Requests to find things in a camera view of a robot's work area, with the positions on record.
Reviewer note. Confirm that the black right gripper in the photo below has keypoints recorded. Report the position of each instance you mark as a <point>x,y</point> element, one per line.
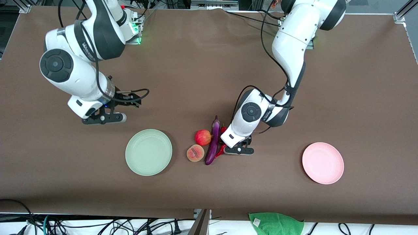
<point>125,98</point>

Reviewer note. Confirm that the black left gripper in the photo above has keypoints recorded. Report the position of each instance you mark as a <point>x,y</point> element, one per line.
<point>247,140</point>

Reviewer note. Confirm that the red chili pepper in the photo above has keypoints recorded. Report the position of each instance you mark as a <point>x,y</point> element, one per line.
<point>221,151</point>

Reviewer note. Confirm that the long purple eggplant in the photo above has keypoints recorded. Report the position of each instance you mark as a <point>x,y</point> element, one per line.
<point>214,143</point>

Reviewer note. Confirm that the red round apple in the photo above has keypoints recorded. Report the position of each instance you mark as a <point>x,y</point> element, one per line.
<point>203,137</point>

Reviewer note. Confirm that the yellow-pink peach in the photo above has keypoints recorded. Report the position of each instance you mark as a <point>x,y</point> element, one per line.
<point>195,153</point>

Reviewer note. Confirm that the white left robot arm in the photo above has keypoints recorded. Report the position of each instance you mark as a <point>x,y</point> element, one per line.
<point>290,42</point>

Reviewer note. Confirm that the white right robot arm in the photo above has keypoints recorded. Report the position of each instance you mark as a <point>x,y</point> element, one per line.
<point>78,78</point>

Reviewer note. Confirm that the pale green round plate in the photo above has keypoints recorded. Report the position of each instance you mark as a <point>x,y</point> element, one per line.
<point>149,152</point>

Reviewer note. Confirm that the brown table cover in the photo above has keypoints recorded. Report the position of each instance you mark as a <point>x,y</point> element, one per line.
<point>209,81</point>

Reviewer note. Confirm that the pink round plate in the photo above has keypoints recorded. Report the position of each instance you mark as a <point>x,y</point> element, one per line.
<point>323,163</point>

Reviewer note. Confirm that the green cloth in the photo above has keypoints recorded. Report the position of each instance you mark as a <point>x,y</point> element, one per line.
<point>276,225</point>

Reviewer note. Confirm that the grey metal device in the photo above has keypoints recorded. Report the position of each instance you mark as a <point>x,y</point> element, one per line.
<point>212,5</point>

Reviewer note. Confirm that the orange small object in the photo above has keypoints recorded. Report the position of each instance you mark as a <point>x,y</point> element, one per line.
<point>276,4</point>

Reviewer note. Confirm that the grey-brown slanted post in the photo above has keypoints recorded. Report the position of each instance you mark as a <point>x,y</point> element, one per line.
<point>200,225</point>

